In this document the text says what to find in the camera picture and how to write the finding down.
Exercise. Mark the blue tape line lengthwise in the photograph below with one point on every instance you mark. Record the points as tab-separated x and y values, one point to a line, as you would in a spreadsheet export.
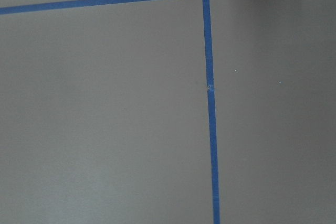
211	109

